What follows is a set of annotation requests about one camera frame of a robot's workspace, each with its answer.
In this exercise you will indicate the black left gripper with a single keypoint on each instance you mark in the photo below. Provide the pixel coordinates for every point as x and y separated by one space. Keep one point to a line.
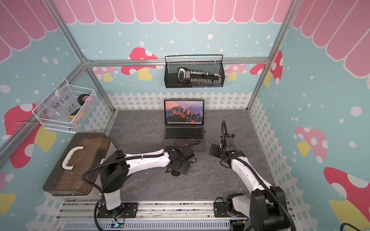
184 169

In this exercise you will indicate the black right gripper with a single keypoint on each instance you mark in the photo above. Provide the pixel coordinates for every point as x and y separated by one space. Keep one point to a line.
216 147

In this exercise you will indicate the grey laptop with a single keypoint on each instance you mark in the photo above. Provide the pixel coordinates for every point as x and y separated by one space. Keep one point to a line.
184 123

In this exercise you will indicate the black wireless mouse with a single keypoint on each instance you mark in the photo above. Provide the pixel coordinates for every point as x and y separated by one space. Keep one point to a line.
175 173

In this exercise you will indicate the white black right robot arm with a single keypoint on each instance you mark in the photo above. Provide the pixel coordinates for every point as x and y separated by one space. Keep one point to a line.
267 207

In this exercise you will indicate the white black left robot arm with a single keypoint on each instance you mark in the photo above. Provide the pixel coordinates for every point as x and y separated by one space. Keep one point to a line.
109 177

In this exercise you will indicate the socket set in basket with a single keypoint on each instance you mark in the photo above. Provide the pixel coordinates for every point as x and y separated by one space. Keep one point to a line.
198 79

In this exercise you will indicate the black tape roll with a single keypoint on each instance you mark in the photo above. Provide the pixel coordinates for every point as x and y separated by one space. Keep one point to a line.
83 98

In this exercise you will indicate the yellow black tool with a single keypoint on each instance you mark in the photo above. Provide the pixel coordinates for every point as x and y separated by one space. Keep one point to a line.
74 113

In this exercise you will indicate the clear plastic bag with writing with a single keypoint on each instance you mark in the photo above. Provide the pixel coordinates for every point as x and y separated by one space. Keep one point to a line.
62 103

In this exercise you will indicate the black wire mesh basket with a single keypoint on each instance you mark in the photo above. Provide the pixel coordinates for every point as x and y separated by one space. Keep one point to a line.
211 63

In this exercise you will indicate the brown case with white handle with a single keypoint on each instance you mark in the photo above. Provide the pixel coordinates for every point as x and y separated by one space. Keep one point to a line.
85 151

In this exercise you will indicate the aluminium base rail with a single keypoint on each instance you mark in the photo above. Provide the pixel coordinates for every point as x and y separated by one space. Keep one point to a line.
150 216

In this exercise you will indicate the white wire wall basket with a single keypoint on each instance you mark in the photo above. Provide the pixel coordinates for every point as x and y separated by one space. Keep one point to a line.
52 121

